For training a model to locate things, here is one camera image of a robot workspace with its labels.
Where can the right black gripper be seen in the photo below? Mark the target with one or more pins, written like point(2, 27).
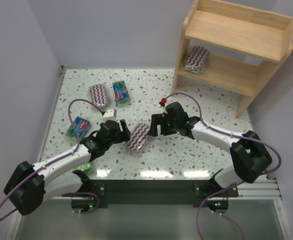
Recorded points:
point(158, 124)

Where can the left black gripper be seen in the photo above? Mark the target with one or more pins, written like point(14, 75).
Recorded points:
point(121, 130)

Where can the purple zigzag sponge pack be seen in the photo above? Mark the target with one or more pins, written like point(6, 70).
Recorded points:
point(138, 137)
point(197, 59)
point(99, 96)

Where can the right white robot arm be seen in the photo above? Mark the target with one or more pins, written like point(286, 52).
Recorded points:
point(249, 156)

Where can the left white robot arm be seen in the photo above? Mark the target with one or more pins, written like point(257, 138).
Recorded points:
point(26, 188)

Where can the wooden two-tier shelf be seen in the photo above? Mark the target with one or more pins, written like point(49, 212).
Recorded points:
point(247, 47)

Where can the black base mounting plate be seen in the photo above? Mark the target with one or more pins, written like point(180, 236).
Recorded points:
point(102, 193)

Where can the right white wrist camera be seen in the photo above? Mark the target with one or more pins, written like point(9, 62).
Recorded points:
point(162, 104)

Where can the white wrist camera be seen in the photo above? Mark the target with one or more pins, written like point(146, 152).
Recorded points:
point(110, 115)
point(162, 104)

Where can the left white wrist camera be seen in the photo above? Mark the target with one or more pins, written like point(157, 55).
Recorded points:
point(110, 115)

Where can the aluminium frame rail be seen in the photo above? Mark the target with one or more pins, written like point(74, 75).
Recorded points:
point(51, 113)

